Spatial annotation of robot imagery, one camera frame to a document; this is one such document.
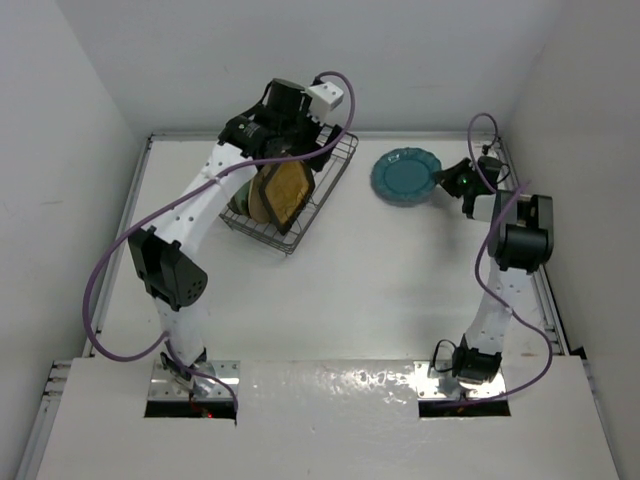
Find black square amber plate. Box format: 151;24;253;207
258;161;315;235

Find teal scalloped plate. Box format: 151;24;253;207
370;147;442;207

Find tan bird plate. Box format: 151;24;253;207
248;173;270;224

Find beige tree pattern plate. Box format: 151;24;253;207
228;196;242;215

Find light blue flower plate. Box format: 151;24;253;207
235;182;251;218

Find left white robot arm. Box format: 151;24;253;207
128;71;355;370

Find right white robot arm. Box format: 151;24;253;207
435;156;554;384

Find black wire dish rack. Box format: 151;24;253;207
220;133;359;255

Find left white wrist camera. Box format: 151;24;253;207
306;81;344;123

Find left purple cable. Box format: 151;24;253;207
82;70;357;411

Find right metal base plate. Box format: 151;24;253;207
413;360;506;402

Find metal base plate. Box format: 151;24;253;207
147;360;240;402
413;360;506;402

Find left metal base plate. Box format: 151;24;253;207
147;360;240;402

